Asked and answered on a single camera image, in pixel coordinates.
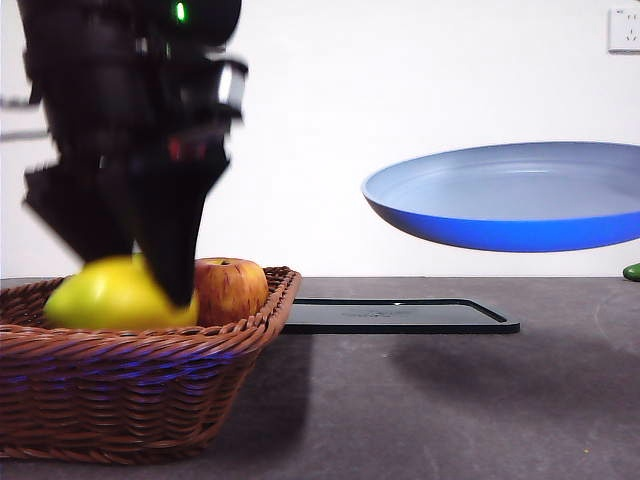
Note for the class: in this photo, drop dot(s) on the yellow lemon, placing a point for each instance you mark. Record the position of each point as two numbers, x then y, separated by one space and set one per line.
110 300

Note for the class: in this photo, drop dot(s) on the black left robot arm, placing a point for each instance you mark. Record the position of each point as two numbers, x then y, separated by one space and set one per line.
115 75

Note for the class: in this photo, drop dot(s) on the blue round plate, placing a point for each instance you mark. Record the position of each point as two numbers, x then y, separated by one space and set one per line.
500 225

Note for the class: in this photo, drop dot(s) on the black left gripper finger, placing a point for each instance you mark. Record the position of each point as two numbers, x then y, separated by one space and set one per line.
80 210
172 225

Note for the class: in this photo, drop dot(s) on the white wall socket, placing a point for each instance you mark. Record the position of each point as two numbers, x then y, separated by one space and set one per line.
625 31

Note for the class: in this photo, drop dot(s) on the red apple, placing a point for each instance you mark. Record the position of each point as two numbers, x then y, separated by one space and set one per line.
232 292

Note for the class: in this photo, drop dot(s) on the black flat tray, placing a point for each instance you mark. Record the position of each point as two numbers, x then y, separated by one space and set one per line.
400 317

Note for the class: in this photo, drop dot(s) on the green cucumber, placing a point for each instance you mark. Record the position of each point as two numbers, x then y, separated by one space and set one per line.
632 271

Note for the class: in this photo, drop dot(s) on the brown wicker basket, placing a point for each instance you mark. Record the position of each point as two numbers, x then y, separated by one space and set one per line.
125 390

